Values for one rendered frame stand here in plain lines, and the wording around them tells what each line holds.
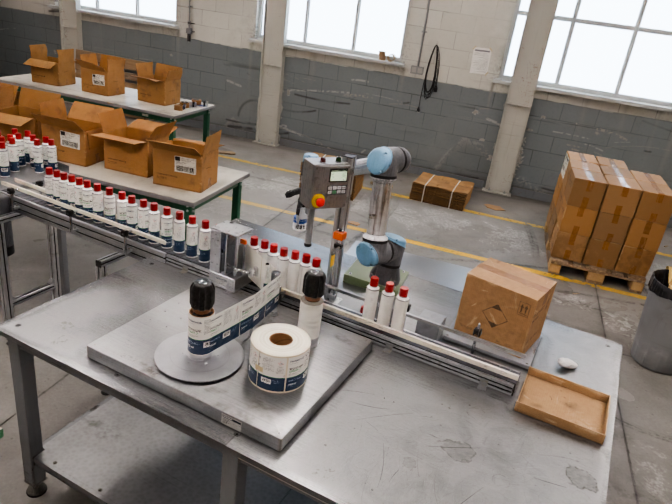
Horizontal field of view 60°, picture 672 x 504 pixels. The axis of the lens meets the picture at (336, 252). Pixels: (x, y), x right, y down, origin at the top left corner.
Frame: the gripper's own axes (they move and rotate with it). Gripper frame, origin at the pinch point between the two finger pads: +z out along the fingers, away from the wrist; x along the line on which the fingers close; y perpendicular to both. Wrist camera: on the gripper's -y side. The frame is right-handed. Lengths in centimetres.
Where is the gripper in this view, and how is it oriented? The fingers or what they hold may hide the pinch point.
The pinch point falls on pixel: (299, 220)
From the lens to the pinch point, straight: 303.5
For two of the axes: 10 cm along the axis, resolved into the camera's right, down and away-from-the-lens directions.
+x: 3.1, -3.5, 8.8
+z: -1.3, 9.0, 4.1
